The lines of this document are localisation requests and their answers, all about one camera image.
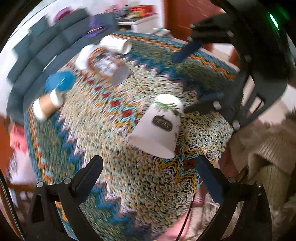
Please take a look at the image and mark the white panda paper cup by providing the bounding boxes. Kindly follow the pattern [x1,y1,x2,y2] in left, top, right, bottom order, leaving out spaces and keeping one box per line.
[127,94,183,159]

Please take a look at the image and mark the white dotted paper cup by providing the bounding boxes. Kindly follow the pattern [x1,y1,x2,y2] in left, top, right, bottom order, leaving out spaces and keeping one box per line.
[99,35,132,55]

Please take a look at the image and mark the kraft brown paper cup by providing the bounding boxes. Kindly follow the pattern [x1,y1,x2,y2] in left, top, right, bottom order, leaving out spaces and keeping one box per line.
[32,89,64,121]

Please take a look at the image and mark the blue plastic cup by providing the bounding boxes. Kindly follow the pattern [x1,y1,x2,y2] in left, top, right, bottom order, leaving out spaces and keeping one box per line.
[45,71,75,92]

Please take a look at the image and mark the plain white cup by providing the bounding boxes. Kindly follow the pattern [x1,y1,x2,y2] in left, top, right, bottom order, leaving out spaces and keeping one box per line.
[75,44,95,71]

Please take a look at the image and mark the wooden door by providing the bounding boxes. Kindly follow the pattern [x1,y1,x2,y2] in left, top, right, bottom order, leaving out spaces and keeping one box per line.
[163,0,223,43]

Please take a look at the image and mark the white side table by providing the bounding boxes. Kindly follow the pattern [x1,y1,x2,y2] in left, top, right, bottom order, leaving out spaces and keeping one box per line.
[117,14,159,34]

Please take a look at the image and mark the beige knitted sweater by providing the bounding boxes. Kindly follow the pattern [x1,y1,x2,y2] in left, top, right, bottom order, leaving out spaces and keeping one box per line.
[227,113,296,241]

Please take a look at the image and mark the red gift box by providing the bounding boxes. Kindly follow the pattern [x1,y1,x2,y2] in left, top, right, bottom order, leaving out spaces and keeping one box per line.
[129,5,155,18]

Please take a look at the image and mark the colourful zigzag shag rug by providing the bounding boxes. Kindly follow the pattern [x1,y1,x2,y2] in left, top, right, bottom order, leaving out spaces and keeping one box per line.
[23,31,236,240]

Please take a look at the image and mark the pink plastic stool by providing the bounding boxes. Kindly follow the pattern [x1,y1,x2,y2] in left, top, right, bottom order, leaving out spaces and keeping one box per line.
[10,123,27,153]

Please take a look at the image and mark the purple bag on sofa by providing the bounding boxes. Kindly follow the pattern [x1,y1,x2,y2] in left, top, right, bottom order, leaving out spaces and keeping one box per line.
[85,15,110,38]

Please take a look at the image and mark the purple round cushion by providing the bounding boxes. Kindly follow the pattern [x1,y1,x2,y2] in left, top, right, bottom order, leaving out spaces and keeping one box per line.
[54,7,72,22]

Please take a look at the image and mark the dark teal sofa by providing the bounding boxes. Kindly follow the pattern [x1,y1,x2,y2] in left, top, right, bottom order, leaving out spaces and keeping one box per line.
[6,9,118,123]

